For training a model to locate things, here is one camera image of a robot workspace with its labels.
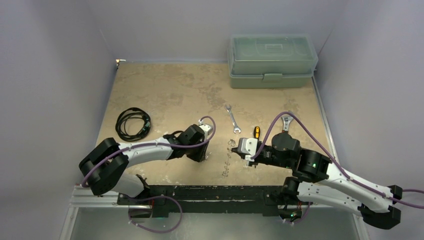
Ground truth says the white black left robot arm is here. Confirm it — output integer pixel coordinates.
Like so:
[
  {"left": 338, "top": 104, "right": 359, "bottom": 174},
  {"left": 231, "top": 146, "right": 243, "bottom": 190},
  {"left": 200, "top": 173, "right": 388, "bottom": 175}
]
[{"left": 78, "top": 124, "right": 215, "bottom": 205}]

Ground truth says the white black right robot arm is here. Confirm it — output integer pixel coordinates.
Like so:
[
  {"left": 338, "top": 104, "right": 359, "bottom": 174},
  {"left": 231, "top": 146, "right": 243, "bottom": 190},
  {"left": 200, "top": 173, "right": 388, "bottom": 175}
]
[{"left": 231, "top": 132, "right": 403, "bottom": 230}]

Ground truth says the small silver open-end wrench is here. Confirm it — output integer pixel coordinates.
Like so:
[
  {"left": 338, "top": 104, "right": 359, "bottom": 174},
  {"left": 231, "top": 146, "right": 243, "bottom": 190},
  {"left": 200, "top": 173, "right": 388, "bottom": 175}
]
[{"left": 224, "top": 105, "right": 241, "bottom": 134}]

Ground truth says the green translucent plastic toolbox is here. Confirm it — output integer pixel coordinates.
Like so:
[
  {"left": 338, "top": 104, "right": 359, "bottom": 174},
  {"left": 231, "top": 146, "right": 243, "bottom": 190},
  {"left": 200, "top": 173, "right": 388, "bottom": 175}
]
[{"left": 227, "top": 33, "right": 319, "bottom": 89}]

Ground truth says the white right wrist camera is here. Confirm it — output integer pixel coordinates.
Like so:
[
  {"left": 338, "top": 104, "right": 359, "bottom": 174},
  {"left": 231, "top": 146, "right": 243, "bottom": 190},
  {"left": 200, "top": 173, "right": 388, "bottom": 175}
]
[{"left": 237, "top": 137, "right": 259, "bottom": 161}]

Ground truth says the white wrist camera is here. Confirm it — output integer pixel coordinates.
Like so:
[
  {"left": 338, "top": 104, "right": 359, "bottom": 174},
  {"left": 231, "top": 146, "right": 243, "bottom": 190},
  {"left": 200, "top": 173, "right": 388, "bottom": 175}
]
[
  {"left": 198, "top": 120, "right": 215, "bottom": 141},
  {"left": 237, "top": 137, "right": 259, "bottom": 161}
]

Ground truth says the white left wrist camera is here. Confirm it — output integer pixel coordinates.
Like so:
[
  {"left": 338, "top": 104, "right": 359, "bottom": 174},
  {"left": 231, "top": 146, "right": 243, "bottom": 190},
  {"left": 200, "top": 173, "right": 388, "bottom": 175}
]
[{"left": 198, "top": 120, "right": 215, "bottom": 141}]

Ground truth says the screwdriver black yellow handle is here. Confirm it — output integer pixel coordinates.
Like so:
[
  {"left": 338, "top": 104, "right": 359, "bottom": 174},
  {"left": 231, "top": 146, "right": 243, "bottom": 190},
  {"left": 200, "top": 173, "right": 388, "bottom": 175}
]
[{"left": 253, "top": 126, "right": 261, "bottom": 140}]

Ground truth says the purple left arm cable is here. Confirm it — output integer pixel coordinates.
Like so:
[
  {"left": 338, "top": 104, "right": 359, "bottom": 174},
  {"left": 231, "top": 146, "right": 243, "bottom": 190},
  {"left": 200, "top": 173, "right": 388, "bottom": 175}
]
[{"left": 80, "top": 115, "right": 217, "bottom": 188}]

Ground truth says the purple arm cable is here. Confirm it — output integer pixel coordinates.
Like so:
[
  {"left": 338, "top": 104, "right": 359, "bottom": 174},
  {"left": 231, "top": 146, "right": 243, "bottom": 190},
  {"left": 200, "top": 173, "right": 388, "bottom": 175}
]
[
  {"left": 251, "top": 111, "right": 424, "bottom": 210},
  {"left": 80, "top": 115, "right": 217, "bottom": 188}
]

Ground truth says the adjustable wrench red handle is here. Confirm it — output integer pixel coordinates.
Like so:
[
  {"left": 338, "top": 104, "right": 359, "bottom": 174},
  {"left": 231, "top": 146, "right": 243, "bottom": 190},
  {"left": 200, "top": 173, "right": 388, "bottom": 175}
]
[{"left": 280, "top": 111, "right": 294, "bottom": 133}]

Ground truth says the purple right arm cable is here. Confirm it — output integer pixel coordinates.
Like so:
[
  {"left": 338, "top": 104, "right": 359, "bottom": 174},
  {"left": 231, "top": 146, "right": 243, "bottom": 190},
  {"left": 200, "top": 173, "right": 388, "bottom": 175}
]
[{"left": 251, "top": 111, "right": 424, "bottom": 210}]

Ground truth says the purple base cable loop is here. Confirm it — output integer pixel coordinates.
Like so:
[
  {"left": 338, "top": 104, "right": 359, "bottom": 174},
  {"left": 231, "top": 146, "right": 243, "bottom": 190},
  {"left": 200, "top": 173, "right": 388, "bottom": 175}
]
[{"left": 127, "top": 195, "right": 184, "bottom": 234}]

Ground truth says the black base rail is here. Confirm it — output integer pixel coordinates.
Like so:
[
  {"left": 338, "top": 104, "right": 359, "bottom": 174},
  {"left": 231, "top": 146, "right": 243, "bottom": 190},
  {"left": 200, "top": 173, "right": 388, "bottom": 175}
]
[{"left": 117, "top": 185, "right": 297, "bottom": 218}]

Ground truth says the coiled black cable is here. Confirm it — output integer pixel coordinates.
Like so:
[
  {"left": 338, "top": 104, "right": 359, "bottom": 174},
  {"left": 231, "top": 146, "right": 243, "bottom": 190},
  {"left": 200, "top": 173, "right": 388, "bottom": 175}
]
[{"left": 115, "top": 107, "right": 152, "bottom": 142}]

